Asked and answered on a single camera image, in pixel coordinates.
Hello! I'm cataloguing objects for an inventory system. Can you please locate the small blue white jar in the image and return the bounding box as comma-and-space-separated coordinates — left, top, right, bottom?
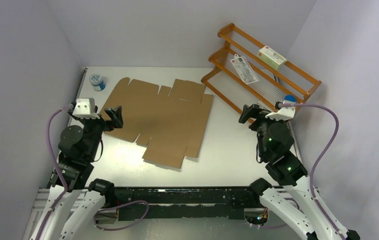
89, 74, 106, 92

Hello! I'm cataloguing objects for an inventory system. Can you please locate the brown cardboard box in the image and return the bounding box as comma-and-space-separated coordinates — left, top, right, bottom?
104, 77, 214, 169

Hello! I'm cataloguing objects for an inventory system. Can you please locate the orange wooden rack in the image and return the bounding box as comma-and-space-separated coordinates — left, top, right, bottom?
201, 23, 322, 114

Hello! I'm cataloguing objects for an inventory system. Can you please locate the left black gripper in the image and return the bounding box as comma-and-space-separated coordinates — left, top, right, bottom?
78, 105, 123, 160

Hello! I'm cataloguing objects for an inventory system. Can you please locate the white green product box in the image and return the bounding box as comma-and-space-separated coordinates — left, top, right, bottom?
257, 45, 288, 71

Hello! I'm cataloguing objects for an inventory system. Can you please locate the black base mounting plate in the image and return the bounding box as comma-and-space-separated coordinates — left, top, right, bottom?
103, 186, 264, 221

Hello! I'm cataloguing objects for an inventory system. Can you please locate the clear plastic blister package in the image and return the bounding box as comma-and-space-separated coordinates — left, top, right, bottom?
230, 54, 260, 85

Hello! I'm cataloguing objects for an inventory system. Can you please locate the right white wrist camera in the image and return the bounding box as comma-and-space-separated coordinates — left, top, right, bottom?
265, 100, 296, 121

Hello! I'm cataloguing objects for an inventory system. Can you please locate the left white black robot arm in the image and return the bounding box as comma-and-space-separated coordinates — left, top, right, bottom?
30, 101, 124, 240

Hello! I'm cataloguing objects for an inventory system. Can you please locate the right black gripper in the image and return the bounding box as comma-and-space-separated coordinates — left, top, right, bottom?
238, 103, 286, 159

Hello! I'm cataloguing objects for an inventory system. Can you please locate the blue white eraser block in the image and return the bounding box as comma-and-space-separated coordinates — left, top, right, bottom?
284, 95, 298, 103

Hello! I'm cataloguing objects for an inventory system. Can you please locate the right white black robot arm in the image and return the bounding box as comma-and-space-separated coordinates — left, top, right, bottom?
238, 100, 361, 240

